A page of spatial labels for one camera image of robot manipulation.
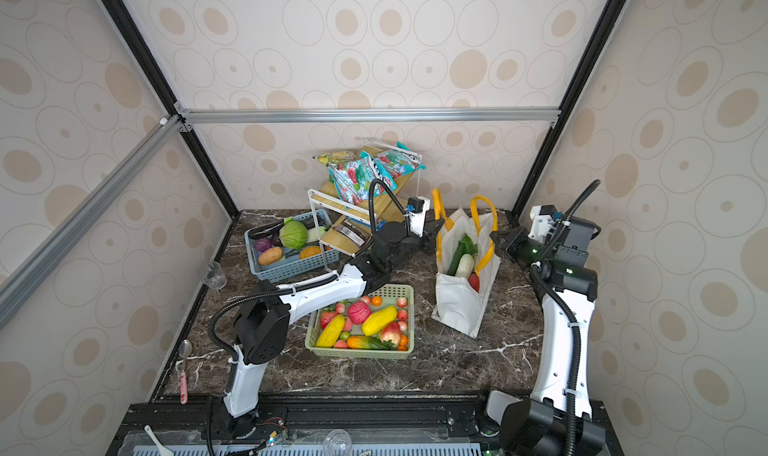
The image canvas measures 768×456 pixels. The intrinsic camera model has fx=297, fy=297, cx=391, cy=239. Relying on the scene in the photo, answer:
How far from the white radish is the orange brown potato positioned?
0.61 meters

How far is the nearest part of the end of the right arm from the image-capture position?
0.48 meters

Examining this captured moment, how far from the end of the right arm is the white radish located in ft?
1.05

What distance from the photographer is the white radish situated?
93 centimetres

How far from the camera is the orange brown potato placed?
1023 millimetres
